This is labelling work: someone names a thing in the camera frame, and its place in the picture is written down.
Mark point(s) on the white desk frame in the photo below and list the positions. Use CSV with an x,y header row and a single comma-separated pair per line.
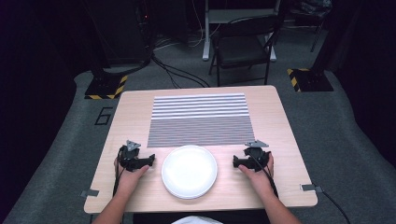
x,y
206,37

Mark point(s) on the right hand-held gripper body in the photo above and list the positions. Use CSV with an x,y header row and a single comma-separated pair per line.
x,y
257,155

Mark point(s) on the striped grey placemat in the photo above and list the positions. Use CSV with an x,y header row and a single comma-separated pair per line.
x,y
200,121

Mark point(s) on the grey tape piece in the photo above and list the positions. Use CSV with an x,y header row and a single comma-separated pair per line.
x,y
89,193
309,187

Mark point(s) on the black folding chair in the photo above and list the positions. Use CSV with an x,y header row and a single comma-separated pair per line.
x,y
239,49

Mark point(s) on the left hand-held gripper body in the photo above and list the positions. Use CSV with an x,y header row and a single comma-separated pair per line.
x,y
132,157

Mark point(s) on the black stand with hazard stripes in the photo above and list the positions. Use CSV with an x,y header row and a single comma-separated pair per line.
x,y
104,87
311,80

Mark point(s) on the dark chair with clutter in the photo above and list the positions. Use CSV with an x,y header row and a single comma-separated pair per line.
x,y
311,12

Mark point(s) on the dark equipment cabinet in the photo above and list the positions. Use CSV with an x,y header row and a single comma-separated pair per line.
x,y
124,31

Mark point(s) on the person's right hand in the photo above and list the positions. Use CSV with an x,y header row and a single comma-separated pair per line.
x,y
257,180

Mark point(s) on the person's left hand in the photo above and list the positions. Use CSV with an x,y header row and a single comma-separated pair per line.
x,y
130,180

